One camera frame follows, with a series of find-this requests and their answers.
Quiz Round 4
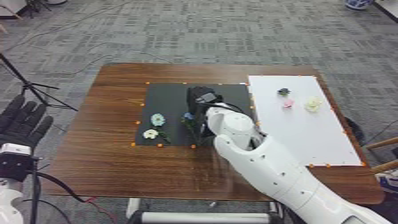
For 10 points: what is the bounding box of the light blue flower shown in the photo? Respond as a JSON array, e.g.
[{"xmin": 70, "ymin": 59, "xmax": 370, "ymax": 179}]
[{"xmin": 150, "ymin": 113, "xmax": 168, "ymax": 128}]

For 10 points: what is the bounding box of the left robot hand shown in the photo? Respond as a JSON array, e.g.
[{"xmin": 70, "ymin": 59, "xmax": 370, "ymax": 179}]
[{"xmin": 0, "ymin": 94, "xmax": 56, "ymax": 151}]

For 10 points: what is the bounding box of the pale yellow flower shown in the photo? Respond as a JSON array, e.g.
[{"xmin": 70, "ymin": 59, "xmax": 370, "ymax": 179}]
[{"xmin": 305, "ymin": 96, "xmax": 326, "ymax": 113}]

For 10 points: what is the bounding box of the blue and white vase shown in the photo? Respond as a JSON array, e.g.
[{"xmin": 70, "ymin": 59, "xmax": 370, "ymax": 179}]
[{"xmin": 346, "ymin": 0, "xmax": 378, "ymax": 11}]

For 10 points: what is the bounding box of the dark mat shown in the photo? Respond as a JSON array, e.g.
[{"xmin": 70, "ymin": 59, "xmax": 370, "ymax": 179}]
[{"xmin": 134, "ymin": 83, "xmax": 257, "ymax": 148}]

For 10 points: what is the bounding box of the white table leg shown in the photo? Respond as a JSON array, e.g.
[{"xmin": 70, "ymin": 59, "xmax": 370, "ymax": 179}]
[{"xmin": 125, "ymin": 197, "xmax": 143, "ymax": 219}]

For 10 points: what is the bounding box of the pale grey bar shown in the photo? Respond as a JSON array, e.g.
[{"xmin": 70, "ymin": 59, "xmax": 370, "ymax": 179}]
[{"xmin": 138, "ymin": 212, "xmax": 276, "ymax": 224}]

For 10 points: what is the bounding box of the white flower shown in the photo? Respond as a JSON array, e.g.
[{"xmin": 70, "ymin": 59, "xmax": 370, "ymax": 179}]
[{"xmin": 143, "ymin": 128, "xmax": 173, "ymax": 145}]

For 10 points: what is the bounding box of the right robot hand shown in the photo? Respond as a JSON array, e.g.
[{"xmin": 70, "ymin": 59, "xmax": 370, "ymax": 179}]
[{"xmin": 186, "ymin": 85, "xmax": 226, "ymax": 116}]

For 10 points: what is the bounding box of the black tripod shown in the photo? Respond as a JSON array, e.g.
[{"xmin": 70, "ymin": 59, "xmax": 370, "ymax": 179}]
[{"xmin": 0, "ymin": 53, "xmax": 81, "ymax": 113}]

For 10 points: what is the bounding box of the white sheet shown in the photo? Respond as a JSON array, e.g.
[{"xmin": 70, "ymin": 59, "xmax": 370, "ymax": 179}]
[{"xmin": 248, "ymin": 75, "xmax": 365, "ymax": 167}]

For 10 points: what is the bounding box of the black cable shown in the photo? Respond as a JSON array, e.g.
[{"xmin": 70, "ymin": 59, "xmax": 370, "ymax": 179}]
[{"xmin": 24, "ymin": 168, "xmax": 93, "ymax": 224}]

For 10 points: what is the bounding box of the wooden chair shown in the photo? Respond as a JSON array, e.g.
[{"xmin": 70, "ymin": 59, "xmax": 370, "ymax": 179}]
[{"xmin": 362, "ymin": 136, "xmax": 398, "ymax": 174}]

